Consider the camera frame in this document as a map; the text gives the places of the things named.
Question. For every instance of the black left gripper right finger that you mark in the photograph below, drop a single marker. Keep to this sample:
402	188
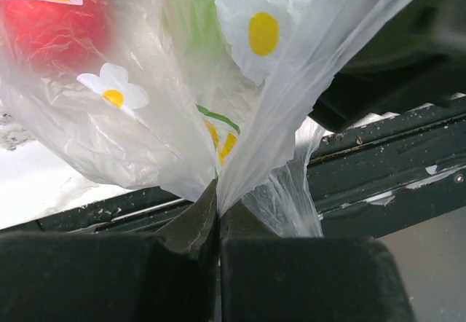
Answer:
265	277

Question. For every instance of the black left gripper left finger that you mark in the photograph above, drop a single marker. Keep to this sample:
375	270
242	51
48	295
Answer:
167	275

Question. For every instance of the clear plastic bag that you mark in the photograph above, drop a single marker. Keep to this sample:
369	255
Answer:
154	114

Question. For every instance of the red fake fruit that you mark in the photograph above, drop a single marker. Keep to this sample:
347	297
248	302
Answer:
52	37

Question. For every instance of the green fake fruit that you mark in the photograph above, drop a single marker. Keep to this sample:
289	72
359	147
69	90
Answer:
251	29

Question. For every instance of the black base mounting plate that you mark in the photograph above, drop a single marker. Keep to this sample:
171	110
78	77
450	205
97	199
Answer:
370	180

